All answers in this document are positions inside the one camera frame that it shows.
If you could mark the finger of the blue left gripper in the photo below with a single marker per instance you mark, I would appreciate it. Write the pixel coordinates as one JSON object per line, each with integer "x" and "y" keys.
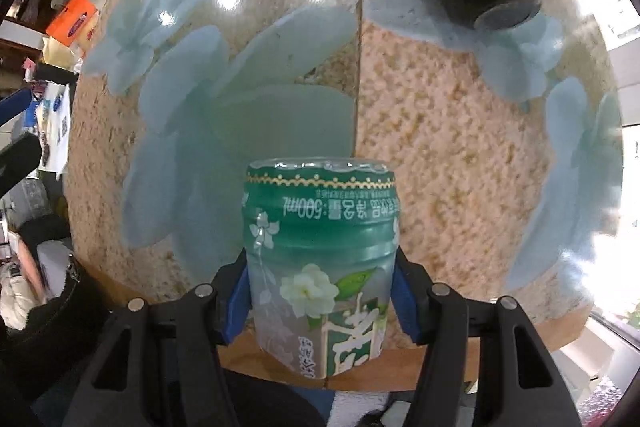
{"x": 14, "y": 104}

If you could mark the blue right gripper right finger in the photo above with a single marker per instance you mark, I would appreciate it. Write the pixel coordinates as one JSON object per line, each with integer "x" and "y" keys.
{"x": 417, "y": 300}

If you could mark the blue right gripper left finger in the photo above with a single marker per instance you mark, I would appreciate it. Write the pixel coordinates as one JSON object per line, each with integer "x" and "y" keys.
{"x": 227, "y": 304}

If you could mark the orange tissue box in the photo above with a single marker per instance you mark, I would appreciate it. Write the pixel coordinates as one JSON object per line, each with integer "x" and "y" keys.
{"x": 66, "y": 26}

